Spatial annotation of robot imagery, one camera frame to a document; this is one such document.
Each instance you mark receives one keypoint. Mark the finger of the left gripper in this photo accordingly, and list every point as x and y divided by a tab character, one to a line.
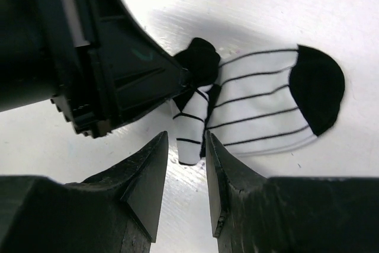
137	74

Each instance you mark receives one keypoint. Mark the white sock black thin stripes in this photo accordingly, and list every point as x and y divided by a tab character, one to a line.
255	103

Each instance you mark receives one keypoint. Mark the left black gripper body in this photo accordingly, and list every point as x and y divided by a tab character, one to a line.
45	56

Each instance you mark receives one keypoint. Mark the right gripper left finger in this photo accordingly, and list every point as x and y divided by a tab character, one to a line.
116	210

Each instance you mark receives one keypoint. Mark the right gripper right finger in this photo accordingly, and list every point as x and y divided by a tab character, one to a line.
252	213

